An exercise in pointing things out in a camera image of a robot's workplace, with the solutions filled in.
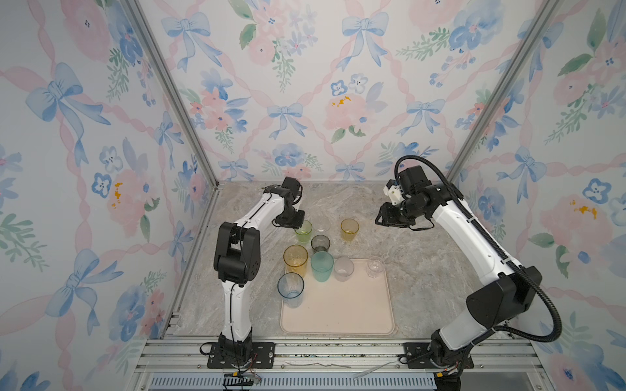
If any small green glass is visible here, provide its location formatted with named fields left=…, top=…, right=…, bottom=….
left=294, top=220, right=313, bottom=245

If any tall yellow plastic glass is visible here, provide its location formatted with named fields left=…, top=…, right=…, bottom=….
left=283, top=244, right=309, bottom=278

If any small smoky grey glass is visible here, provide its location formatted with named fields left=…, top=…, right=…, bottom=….
left=311, top=235, right=331, bottom=253

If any teal textured plastic glass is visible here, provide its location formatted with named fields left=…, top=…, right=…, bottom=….
left=311, top=251, right=334, bottom=283

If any small amber glass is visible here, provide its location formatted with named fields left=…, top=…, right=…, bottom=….
left=340, top=218, right=360, bottom=242

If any clear faceted small glass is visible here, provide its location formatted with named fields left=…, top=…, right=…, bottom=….
left=366, top=257, right=386, bottom=279

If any tall blue plastic glass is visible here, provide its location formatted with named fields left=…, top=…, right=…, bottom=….
left=277, top=272, right=305, bottom=309

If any frosted clear glass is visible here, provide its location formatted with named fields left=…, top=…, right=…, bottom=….
left=334, top=257, right=355, bottom=282

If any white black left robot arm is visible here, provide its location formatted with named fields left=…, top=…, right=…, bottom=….
left=214, top=177, right=305, bottom=366

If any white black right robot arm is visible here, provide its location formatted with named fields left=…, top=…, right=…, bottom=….
left=376, top=180, right=536, bottom=368

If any beige rectangular tray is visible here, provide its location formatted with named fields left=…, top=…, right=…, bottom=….
left=280, top=259, right=395, bottom=337

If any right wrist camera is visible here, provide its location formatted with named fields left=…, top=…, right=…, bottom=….
left=383, top=166, right=432, bottom=205

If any black corrugated cable hose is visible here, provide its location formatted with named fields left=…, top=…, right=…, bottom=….
left=394, top=155, right=563, bottom=343

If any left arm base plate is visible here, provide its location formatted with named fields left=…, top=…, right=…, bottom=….
left=200, top=342, right=276, bottom=371

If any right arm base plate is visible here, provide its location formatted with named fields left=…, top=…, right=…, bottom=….
left=399, top=342, right=474, bottom=371

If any aluminium frame rail front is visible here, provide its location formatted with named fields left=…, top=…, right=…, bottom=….
left=126, top=337, right=556, bottom=390

